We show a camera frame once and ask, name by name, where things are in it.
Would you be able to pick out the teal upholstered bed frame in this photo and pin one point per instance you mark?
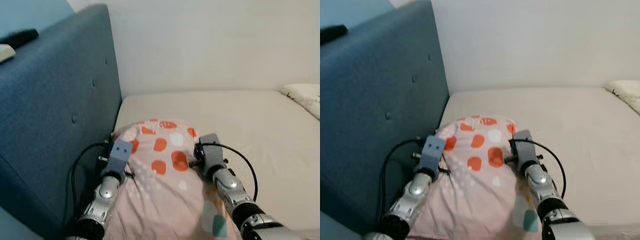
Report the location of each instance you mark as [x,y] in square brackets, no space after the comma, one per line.
[50,100]
[375,100]

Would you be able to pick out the pink pillow with orange dots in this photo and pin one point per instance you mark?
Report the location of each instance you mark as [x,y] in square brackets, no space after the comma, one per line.
[475,200]
[160,200]

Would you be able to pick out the wide white remote control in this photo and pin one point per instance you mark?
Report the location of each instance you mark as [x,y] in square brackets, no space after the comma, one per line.
[6,52]

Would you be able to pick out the beige mattress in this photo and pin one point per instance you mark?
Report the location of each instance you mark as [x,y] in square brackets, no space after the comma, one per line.
[260,140]
[585,140]

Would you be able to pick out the black remote control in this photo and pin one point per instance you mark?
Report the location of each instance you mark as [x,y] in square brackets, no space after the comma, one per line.
[20,38]
[332,33]

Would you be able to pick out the white cartoon print blanket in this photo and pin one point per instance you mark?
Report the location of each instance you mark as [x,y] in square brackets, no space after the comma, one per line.
[627,91]
[305,95]

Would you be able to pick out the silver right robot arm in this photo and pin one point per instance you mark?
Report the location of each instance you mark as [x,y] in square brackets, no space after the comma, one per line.
[547,192]
[235,195]

